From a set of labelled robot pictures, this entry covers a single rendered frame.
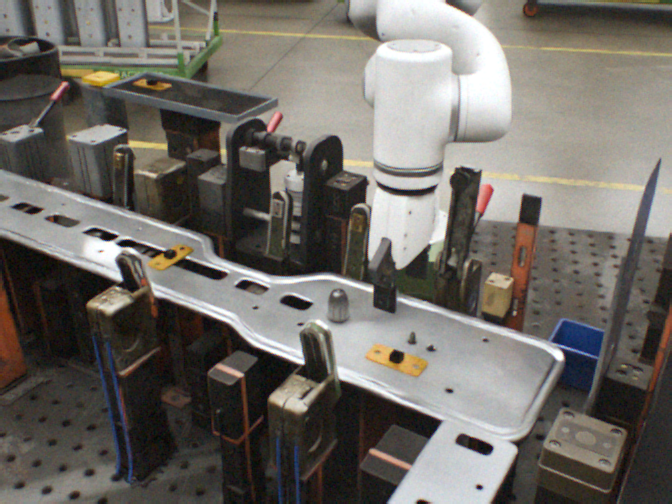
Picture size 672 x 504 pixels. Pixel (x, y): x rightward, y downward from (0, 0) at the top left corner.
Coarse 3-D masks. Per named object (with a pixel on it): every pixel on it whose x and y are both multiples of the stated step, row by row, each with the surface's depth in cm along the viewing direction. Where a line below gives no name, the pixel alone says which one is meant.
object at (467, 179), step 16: (464, 176) 105; (480, 176) 108; (464, 192) 109; (464, 208) 110; (448, 224) 111; (464, 224) 110; (448, 240) 112; (464, 240) 110; (448, 256) 114; (464, 256) 111
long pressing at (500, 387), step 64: (0, 192) 150; (64, 192) 149; (64, 256) 128; (192, 256) 128; (256, 320) 111; (320, 320) 111; (384, 320) 111; (448, 320) 111; (384, 384) 98; (448, 384) 98; (512, 384) 98
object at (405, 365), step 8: (376, 344) 106; (368, 352) 104; (384, 352) 104; (392, 352) 102; (400, 352) 102; (376, 360) 102; (384, 360) 102; (392, 360) 102; (400, 360) 102; (408, 360) 102; (416, 360) 102; (424, 360) 102; (392, 368) 101; (400, 368) 101; (408, 368) 101; (424, 368) 101; (416, 376) 100
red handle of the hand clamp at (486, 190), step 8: (488, 184) 118; (480, 192) 118; (488, 192) 117; (480, 200) 117; (488, 200) 117; (480, 208) 116; (480, 216) 117; (472, 232) 115; (456, 256) 113; (448, 264) 113; (456, 264) 113
